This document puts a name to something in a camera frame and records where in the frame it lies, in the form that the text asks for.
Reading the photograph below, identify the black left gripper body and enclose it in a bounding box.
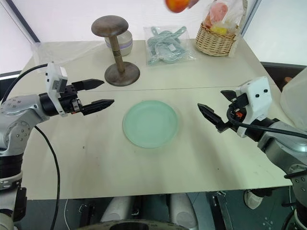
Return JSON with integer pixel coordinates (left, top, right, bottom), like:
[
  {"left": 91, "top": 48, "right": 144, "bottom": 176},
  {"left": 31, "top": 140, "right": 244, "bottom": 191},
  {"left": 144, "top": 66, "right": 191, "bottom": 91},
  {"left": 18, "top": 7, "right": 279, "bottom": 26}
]
[{"left": 58, "top": 84, "right": 84, "bottom": 116}]

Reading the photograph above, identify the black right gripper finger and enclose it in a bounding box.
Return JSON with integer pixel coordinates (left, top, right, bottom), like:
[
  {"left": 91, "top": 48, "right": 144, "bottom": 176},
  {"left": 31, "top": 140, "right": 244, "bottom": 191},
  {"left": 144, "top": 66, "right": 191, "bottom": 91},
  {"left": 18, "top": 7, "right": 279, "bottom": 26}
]
[
  {"left": 197, "top": 103, "right": 231, "bottom": 133},
  {"left": 220, "top": 89, "right": 237, "bottom": 103}
]

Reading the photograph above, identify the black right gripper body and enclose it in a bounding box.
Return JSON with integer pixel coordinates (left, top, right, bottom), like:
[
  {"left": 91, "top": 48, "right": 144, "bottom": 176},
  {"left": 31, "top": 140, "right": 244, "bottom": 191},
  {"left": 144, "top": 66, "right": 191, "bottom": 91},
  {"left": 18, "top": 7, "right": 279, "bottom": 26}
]
[{"left": 226, "top": 92, "right": 249, "bottom": 126}]

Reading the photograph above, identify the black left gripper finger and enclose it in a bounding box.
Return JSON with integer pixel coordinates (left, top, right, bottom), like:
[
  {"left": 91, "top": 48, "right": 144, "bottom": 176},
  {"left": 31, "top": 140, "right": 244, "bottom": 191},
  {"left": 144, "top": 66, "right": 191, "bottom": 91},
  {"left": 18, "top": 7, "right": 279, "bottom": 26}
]
[
  {"left": 81, "top": 99, "right": 115, "bottom": 116},
  {"left": 71, "top": 79, "right": 105, "bottom": 92}
]

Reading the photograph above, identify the red yellow apple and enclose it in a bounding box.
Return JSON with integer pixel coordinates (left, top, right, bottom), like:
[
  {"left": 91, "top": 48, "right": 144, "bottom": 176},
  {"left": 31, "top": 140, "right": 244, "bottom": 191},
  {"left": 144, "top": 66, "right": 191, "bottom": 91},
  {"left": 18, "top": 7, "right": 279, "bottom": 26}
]
[{"left": 164, "top": 0, "right": 191, "bottom": 13}]

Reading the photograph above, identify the pale green round plate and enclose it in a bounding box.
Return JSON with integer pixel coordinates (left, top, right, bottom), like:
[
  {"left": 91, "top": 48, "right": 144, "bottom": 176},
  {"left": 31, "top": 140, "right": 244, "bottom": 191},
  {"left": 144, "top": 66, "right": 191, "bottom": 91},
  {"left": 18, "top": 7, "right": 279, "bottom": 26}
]
[{"left": 122, "top": 100, "right": 179, "bottom": 149}]

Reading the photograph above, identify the wicker basket with bagged fruit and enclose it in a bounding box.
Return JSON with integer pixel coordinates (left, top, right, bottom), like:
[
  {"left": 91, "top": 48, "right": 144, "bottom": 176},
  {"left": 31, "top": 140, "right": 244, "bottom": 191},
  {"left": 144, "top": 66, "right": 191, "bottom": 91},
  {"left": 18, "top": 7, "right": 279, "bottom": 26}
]
[{"left": 203, "top": 0, "right": 249, "bottom": 58}]

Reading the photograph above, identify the dark wooden hat stand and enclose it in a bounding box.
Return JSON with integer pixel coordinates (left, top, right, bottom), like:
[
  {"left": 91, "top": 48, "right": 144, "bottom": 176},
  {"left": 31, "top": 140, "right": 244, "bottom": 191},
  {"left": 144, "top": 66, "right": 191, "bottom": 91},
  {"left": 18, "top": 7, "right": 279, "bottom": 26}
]
[{"left": 91, "top": 15, "right": 141, "bottom": 87}]

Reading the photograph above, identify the woven wicker basket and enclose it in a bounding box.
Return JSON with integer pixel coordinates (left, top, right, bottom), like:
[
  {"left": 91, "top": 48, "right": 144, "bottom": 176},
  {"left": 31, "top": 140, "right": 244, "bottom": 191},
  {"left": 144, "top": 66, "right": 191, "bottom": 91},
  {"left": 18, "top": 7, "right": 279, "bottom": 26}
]
[{"left": 195, "top": 22, "right": 237, "bottom": 57}]

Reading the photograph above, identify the white bulky rounded object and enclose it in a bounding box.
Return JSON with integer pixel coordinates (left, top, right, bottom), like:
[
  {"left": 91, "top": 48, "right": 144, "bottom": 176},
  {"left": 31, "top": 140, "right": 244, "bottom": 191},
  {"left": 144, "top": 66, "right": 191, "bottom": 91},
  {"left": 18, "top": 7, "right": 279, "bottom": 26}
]
[{"left": 280, "top": 68, "right": 307, "bottom": 133}]

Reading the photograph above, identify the white ceramic jar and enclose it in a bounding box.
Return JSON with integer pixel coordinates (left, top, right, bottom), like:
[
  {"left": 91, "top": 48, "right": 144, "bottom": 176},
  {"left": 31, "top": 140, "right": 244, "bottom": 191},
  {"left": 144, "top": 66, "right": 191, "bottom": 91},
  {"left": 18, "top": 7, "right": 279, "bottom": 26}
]
[{"left": 104, "top": 29, "right": 133, "bottom": 57}]

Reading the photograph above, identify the clear bag of teal hangers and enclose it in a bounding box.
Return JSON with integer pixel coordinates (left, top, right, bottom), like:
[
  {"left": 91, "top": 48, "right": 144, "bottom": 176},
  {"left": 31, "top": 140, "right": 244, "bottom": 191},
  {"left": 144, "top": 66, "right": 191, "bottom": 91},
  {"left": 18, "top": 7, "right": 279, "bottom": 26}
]
[{"left": 143, "top": 25, "right": 196, "bottom": 67}]

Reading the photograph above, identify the white shoe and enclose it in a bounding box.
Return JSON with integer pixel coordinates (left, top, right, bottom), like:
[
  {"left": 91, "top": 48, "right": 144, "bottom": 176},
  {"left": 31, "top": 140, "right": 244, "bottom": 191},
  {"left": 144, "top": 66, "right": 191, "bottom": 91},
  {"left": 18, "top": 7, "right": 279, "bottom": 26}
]
[{"left": 244, "top": 189, "right": 265, "bottom": 210}]

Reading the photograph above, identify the black metal stand bar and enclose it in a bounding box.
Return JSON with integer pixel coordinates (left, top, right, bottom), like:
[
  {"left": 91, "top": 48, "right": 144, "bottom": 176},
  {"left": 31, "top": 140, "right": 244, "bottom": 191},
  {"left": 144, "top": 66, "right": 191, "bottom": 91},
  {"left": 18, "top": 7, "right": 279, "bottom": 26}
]
[{"left": 212, "top": 191, "right": 234, "bottom": 230}]

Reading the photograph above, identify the silver rounded robot leg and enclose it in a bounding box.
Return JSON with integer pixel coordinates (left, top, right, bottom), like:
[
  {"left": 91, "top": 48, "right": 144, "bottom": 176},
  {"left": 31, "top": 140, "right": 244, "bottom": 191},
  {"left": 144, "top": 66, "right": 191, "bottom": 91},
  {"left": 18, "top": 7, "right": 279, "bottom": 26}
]
[
  {"left": 168, "top": 193, "right": 199, "bottom": 230},
  {"left": 100, "top": 196, "right": 132, "bottom": 223}
]

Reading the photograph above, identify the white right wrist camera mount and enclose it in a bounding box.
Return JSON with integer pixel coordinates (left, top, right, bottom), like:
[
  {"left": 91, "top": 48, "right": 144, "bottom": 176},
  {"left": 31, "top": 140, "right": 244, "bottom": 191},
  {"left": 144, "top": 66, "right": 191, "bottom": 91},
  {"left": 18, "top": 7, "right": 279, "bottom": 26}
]
[{"left": 235, "top": 76, "right": 273, "bottom": 138}]

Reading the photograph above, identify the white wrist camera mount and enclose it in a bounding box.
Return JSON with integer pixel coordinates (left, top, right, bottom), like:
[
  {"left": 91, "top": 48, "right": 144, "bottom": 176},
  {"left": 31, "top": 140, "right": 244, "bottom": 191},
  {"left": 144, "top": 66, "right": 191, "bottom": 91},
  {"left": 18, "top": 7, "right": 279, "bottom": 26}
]
[
  {"left": 45, "top": 62, "right": 69, "bottom": 118},
  {"left": 235, "top": 76, "right": 273, "bottom": 138}
]

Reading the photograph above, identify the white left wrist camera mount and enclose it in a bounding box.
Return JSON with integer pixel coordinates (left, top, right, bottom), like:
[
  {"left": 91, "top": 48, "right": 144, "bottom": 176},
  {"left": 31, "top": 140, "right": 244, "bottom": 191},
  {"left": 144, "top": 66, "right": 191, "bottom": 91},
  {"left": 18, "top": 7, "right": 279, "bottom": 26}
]
[{"left": 45, "top": 62, "right": 69, "bottom": 118}]

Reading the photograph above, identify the dark round robot waist ring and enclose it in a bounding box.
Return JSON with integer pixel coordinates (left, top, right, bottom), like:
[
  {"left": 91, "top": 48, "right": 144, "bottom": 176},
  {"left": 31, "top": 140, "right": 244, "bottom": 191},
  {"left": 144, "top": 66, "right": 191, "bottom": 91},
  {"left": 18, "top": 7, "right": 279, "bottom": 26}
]
[{"left": 78, "top": 218, "right": 190, "bottom": 230}]

